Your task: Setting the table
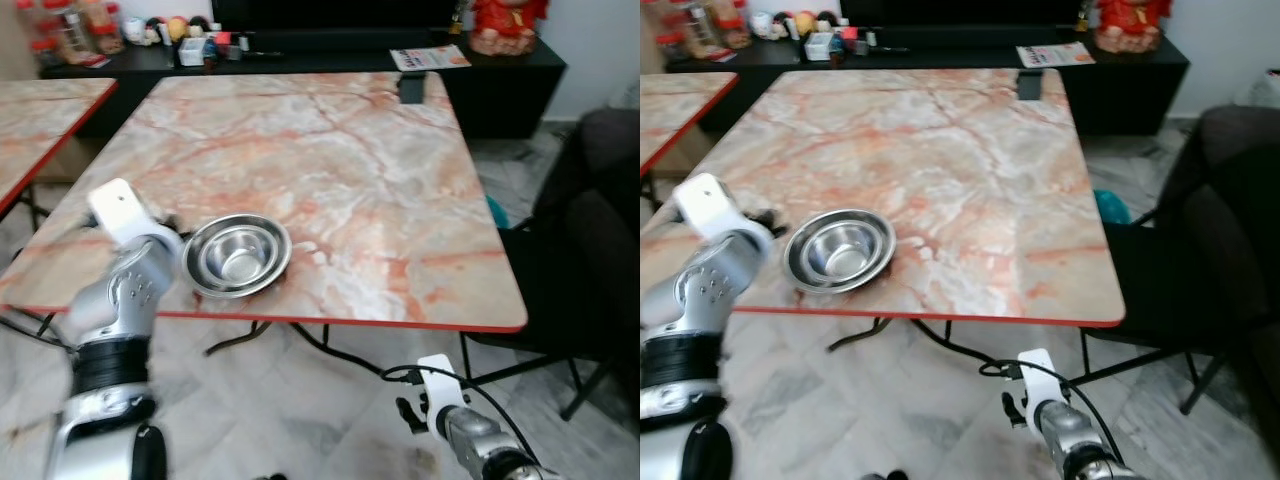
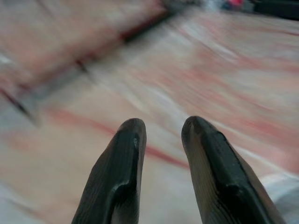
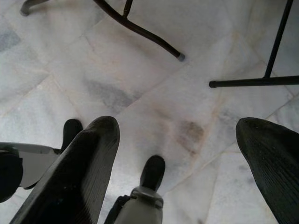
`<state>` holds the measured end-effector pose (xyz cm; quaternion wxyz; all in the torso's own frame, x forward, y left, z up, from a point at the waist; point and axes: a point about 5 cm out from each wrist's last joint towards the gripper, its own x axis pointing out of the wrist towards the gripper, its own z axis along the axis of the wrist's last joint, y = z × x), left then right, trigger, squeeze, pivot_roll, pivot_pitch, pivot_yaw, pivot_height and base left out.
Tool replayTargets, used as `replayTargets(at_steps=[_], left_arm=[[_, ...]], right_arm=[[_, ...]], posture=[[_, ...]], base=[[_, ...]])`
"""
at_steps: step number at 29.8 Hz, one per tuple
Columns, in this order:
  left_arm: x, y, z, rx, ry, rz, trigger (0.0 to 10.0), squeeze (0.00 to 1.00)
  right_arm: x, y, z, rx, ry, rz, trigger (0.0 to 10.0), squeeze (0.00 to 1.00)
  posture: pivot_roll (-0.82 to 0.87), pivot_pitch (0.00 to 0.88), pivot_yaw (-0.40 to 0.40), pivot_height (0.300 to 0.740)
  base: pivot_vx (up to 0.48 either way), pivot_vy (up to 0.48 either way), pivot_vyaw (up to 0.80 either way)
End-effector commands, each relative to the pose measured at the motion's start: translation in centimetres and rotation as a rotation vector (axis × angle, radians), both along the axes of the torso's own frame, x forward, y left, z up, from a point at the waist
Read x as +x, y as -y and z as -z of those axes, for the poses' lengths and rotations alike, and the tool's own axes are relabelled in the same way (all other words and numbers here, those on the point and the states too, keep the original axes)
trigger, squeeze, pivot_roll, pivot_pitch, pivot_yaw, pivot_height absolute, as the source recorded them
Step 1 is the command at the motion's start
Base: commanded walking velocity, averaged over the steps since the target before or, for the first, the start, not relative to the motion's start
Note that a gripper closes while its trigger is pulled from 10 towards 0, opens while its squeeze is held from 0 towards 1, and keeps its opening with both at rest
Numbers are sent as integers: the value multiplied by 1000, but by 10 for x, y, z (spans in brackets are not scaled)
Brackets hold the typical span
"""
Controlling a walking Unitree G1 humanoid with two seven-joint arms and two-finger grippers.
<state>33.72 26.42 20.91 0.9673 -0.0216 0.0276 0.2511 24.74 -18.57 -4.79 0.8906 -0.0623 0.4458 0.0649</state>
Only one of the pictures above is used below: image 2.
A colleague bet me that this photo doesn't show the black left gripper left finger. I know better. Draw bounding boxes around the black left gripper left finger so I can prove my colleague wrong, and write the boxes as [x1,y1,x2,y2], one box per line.
[71,118,147,224]

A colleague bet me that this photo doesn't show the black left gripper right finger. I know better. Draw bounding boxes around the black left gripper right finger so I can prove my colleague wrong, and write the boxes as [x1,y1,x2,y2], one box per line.
[181,115,287,224]

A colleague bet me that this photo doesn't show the marble pattern folding table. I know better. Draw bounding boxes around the marble pattern folding table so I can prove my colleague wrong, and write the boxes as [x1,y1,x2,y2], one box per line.
[0,0,173,94]
[0,9,299,224]

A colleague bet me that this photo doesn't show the black television console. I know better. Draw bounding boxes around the black television console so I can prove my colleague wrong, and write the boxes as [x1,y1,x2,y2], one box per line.
[247,0,299,21]

